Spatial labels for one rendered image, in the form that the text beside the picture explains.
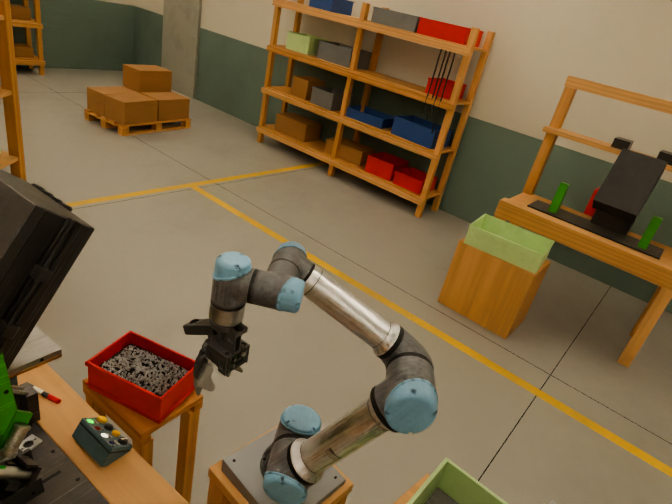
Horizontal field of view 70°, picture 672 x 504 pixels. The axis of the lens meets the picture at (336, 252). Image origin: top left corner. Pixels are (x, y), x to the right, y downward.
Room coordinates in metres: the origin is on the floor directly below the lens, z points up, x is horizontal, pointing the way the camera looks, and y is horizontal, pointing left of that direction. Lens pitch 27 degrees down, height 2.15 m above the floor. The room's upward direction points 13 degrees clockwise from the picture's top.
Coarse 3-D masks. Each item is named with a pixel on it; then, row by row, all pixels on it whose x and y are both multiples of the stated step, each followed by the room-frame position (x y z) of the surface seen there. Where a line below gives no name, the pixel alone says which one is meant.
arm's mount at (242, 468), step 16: (272, 432) 1.12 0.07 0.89; (256, 448) 1.05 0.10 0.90; (224, 464) 0.97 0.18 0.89; (240, 464) 0.98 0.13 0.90; (256, 464) 0.99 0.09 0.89; (240, 480) 0.93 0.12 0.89; (256, 480) 0.94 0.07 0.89; (320, 480) 1.00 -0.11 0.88; (336, 480) 1.02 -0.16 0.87; (256, 496) 0.89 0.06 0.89; (320, 496) 0.95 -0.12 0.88
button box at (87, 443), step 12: (84, 420) 0.96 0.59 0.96; (96, 420) 0.98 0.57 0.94; (84, 432) 0.93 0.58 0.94; (96, 432) 0.93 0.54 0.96; (108, 432) 0.95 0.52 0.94; (84, 444) 0.91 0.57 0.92; (96, 444) 0.90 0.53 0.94; (108, 444) 0.90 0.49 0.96; (120, 444) 0.92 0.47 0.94; (96, 456) 0.88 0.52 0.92; (108, 456) 0.88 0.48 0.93; (120, 456) 0.91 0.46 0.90
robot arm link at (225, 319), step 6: (210, 300) 0.86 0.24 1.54; (210, 306) 0.85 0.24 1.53; (210, 312) 0.84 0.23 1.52; (216, 312) 0.83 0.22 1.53; (222, 312) 0.83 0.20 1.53; (228, 312) 0.83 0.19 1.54; (234, 312) 0.84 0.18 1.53; (240, 312) 0.85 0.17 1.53; (210, 318) 0.84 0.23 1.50; (216, 318) 0.83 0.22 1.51; (222, 318) 0.83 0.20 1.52; (228, 318) 0.83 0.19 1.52; (234, 318) 0.84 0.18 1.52; (240, 318) 0.85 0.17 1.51; (216, 324) 0.84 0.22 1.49; (222, 324) 0.83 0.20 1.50; (228, 324) 0.83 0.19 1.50; (234, 324) 0.84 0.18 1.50
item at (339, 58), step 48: (336, 0) 6.87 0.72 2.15; (288, 48) 7.18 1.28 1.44; (336, 48) 6.75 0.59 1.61; (480, 48) 5.92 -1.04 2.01; (288, 96) 7.06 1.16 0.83; (336, 96) 6.69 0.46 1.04; (432, 96) 5.80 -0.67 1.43; (288, 144) 6.92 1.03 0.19; (336, 144) 6.50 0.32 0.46; (432, 144) 5.78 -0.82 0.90; (432, 192) 6.00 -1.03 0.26
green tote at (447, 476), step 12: (444, 468) 1.11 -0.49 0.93; (456, 468) 1.09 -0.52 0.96; (432, 480) 1.03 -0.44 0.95; (444, 480) 1.10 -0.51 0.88; (456, 480) 1.08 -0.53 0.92; (468, 480) 1.06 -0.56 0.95; (420, 492) 0.97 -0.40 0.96; (432, 492) 1.10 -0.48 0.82; (456, 492) 1.07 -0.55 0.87; (468, 492) 1.06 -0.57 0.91; (480, 492) 1.04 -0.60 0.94; (492, 492) 1.03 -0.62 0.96
